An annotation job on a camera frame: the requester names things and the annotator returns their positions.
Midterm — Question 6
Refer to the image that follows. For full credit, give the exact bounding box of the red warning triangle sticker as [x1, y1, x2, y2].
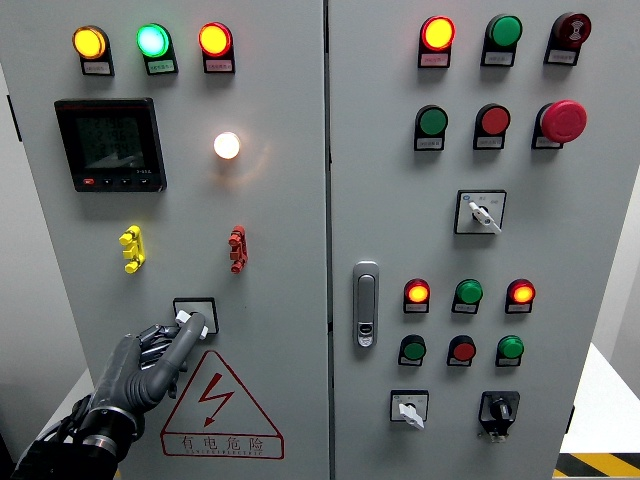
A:
[159, 349, 286, 461]

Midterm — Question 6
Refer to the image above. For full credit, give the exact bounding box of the black display meter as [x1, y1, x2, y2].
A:
[53, 97, 168, 193]

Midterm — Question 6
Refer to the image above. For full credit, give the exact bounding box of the white round lamp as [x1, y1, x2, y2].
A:
[213, 130, 242, 161]

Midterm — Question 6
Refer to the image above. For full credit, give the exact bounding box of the silver door lock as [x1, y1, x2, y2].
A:
[351, 260, 381, 350]

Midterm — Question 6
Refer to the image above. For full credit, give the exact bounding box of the small green push button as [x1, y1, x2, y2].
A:
[397, 334, 427, 368]

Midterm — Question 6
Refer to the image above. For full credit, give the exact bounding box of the small red indicator lamp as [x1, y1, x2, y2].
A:
[503, 278, 537, 316]
[402, 278, 431, 315]

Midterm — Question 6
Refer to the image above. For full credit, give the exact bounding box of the pale grey cabinet door with lock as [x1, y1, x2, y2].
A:
[326, 0, 640, 480]

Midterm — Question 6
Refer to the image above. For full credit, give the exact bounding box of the large yellow indicator lamp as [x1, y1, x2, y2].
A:
[71, 24, 116, 77]

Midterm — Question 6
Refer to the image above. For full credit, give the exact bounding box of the large lit green indicator lamp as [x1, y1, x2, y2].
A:
[136, 22, 180, 77]

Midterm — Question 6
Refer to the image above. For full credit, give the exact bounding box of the small red push button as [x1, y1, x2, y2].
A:
[446, 334, 478, 368]

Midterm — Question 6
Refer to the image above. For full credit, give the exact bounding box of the large red indicator lamp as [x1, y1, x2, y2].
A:
[417, 15, 457, 70]
[198, 21, 237, 75]

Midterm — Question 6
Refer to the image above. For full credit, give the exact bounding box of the small green indicator lamp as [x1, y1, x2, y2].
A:
[450, 278, 484, 316]
[494, 334, 525, 368]

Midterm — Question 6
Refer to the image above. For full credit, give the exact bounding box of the large green push button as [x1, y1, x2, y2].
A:
[413, 104, 450, 152]

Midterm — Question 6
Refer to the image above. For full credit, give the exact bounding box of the large red push button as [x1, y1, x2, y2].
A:
[472, 103, 512, 151]

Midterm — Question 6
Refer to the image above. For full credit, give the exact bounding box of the large red stop button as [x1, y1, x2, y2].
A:
[530, 99, 589, 150]

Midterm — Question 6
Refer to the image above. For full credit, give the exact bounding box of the large unlit green indicator lamp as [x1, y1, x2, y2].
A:
[480, 13, 524, 68]

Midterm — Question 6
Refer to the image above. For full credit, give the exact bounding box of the dark red buzzer lamp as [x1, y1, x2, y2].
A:
[542, 11, 593, 67]

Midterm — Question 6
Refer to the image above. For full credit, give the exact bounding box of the small yellow handle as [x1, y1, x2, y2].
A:
[118, 225, 147, 275]

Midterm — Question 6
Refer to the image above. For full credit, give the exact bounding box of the small red handle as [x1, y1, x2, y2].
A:
[227, 225, 249, 274]

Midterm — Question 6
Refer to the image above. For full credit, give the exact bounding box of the small white-handled labelled turn switch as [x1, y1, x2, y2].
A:
[389, 389, 430, 431]

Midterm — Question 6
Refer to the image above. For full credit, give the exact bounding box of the black-handled turn switch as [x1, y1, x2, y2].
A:
[476, 390, 521, 445]

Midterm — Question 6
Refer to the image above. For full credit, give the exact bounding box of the large white-handled turn switch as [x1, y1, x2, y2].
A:
[453, 188, 508, 236]

